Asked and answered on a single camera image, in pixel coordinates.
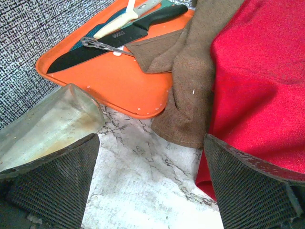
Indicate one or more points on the black chef knife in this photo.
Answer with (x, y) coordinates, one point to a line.
(132, 32)

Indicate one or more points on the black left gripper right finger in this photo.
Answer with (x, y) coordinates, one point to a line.
(252, 193)

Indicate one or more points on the brown cloth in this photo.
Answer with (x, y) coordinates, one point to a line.
(186, 54)

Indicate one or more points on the white handled knife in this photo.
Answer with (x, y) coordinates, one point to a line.
(129, 15)

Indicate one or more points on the clear glass jar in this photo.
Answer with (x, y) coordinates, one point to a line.
(64, 117)

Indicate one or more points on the red cloth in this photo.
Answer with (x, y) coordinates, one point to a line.
(259, 88)

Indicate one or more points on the silver ornate utensil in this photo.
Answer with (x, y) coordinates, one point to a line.
(92, 42)

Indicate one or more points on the orange plastic tray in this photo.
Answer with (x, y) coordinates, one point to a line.
(115, 81)

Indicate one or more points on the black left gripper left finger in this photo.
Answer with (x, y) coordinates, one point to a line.
(50, 192)

